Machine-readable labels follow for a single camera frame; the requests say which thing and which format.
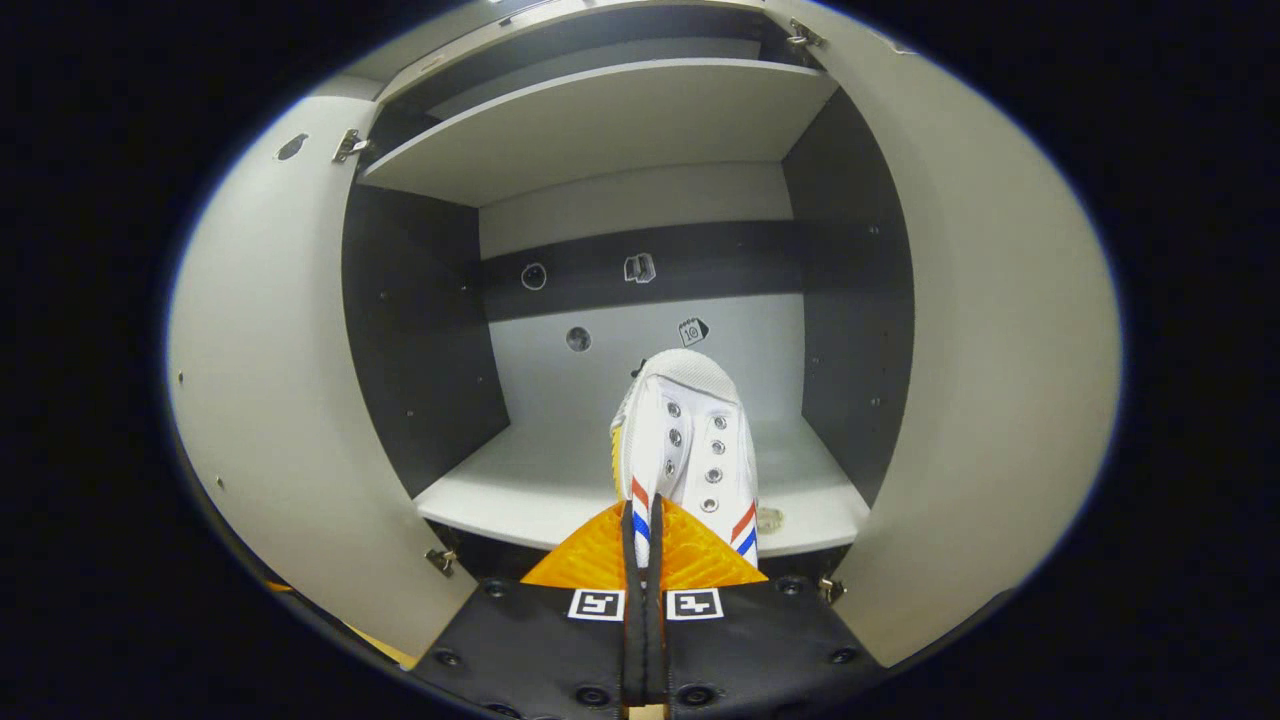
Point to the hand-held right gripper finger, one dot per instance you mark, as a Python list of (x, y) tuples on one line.
[(656, 640), (632, 640)]

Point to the white and grey shoe cabinet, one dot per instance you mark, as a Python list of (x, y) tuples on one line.
[(560, 480)]

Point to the white striped canvas shoe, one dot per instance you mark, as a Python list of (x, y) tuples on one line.
[(690, 430)]

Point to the white shoe cabinet door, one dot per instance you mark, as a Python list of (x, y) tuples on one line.
[(1000, 350), (270, 380)]

